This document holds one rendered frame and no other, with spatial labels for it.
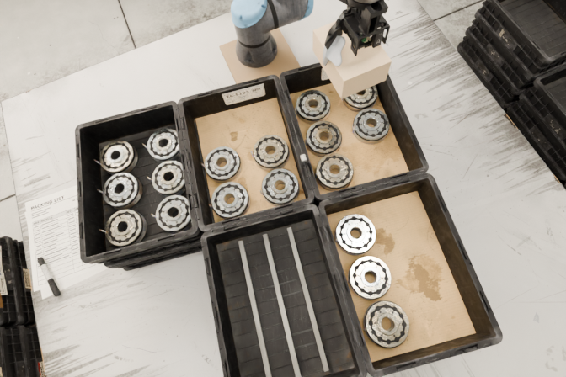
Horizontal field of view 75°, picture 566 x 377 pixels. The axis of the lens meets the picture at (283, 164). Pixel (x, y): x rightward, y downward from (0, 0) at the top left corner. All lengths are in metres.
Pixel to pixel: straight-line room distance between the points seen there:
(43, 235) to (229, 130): 0.69
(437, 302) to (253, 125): 0.69
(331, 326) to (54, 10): 2.71
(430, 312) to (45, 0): 2.98
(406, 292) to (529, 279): 0.39
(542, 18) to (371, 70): 1.27
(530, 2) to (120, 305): 2.01
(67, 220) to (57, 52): 1.65
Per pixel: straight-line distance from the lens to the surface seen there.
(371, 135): 1.08
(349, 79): 0.86
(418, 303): 1.03
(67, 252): 1.36
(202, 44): 1.52
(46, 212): 1.44
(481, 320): 1.01
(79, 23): 2.93
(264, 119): 1.14
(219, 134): 1.14
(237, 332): 1.01
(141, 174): 1.17
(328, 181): 1.02
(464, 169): 1.29
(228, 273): 1.02
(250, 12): 1.23
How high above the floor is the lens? 1.82
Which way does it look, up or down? 68 degrees down
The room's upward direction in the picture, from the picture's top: 11 degrees counter-clockwise
